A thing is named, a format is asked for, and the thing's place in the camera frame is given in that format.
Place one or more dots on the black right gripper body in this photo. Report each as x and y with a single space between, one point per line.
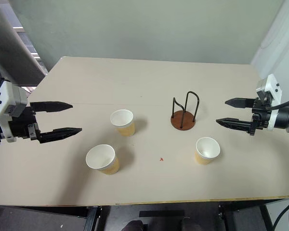
261 115

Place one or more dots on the black metal table frame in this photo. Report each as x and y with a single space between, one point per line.
91 216

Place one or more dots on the yellow paper cup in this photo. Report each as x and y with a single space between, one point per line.
100 156
121 118
207 147

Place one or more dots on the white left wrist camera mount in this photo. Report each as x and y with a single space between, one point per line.
4 101

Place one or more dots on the dark rounded shape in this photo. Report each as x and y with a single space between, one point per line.
133 226

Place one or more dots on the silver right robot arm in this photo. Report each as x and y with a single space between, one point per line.
283 118

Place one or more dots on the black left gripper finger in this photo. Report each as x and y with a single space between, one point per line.
62 132
50 106

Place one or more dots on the white slanted board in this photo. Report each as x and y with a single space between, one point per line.
9 43

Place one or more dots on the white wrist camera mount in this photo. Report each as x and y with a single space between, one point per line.
4 101
273 87

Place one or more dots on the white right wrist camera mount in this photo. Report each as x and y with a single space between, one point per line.
273 87

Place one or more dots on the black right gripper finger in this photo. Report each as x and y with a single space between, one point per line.
240 103
236 123

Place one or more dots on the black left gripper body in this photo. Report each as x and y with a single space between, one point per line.
21 125

